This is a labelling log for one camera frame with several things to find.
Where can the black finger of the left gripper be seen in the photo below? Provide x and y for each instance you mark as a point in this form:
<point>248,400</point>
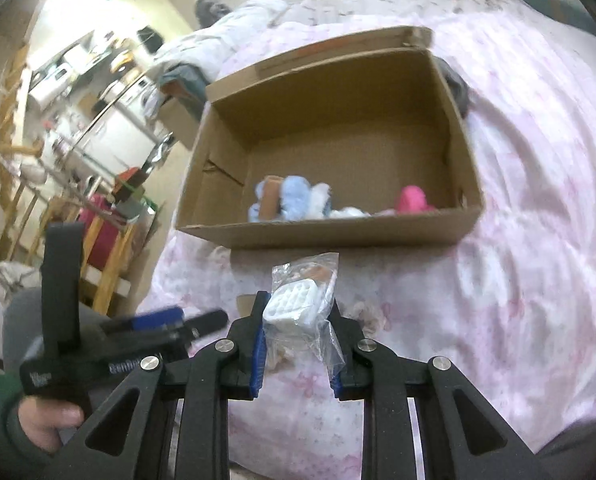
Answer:
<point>157,327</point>

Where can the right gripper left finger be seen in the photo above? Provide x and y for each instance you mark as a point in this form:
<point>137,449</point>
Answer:
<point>244,374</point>

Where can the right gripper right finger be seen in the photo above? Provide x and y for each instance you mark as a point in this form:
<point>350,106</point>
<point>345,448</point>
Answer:
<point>353,378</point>

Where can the clear bag with white item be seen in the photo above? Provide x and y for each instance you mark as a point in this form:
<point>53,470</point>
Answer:
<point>304,285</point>

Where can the tan silicone tube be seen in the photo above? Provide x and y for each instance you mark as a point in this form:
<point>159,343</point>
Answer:
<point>270,198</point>

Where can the pink rubber duck toy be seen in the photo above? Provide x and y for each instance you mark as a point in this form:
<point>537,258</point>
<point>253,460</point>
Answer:
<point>412,200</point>

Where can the beige lace scrunchie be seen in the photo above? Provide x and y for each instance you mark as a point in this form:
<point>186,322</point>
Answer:
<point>294,339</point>

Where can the white ruffled scrunchie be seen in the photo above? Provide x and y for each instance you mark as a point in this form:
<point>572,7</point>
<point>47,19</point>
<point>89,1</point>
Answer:
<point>347,213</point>

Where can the person's left hand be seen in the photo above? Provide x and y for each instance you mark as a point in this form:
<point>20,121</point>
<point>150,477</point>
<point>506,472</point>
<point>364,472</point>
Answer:
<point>42,419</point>

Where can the magenta bag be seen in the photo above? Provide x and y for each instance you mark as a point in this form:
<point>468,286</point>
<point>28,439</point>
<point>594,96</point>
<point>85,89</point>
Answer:
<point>107,235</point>

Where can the light blue plush toy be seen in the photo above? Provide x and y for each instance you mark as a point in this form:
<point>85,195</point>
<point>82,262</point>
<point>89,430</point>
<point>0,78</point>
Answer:
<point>300,200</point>

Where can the pink floral bed quilt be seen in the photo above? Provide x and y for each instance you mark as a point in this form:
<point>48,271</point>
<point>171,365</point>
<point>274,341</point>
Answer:
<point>512,305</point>

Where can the white kitchen cabinet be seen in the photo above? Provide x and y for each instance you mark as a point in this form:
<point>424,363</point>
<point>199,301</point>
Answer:
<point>121,136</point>

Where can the small brown cardboard box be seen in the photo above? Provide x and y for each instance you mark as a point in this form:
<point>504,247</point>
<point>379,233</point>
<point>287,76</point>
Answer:
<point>180,120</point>

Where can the white rumpled duvet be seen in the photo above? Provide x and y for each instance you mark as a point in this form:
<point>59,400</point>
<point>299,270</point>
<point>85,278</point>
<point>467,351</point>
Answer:
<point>209,48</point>

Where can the dark grey cloth bundle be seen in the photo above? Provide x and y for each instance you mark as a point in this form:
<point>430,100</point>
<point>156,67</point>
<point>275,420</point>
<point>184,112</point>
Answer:
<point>457,85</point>

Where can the grey tabby cat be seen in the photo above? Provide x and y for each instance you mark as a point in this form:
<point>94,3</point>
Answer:
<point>208,12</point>

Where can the teal bolster pillow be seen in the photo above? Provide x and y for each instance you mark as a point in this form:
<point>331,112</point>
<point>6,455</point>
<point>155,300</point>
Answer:
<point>566,13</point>

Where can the wooden railing frame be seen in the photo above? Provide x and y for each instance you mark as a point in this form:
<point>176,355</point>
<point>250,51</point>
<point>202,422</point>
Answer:
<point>69,227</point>

